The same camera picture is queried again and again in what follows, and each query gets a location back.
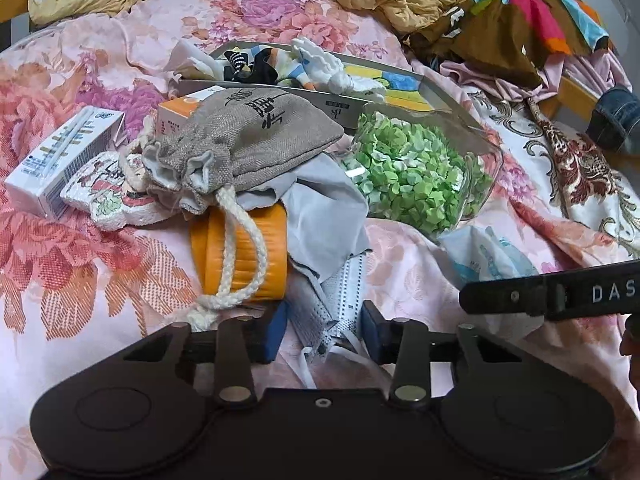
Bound orange and white box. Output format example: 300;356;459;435
157;86;227;142

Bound white knit glove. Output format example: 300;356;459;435
292;37;388;102
170;40;222;82

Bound black and white striped sock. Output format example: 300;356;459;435
222;50;279;84

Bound pale pink garment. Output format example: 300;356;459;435
435;50;633;111

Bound grey drawstring pouch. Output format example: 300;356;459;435
142;87;346;333

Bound white and blue packet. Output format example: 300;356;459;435
440;225;546;292

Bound white printed sponge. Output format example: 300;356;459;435
60;152;157;232

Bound blue jeans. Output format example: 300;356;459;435
587;87;640;151

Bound grey cloth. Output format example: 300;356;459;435
235;154;372;282

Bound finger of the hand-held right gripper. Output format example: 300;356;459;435
459;270;565;317

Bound clear container of green pieces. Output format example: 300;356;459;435
340;102;503;236

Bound blue face mask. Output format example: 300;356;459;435
289;254;368;392

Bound pink floral bedsheet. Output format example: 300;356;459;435
0;0;640;480

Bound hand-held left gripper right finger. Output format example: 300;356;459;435
361;301;523;409

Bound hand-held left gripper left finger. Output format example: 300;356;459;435
120;301;289;407

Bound pastel striped sock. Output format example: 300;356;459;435
250;45;313;88

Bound colourful patterned brown cloth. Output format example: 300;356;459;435
405;0;613;88

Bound white box with blue print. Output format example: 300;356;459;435
5;106;126;221

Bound grey tray with cartoon picture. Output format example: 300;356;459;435
175;40;481;128

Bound gold patterned satin sheet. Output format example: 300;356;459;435
410;57;640;261

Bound orange ribbed cup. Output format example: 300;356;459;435
190;204;289;302

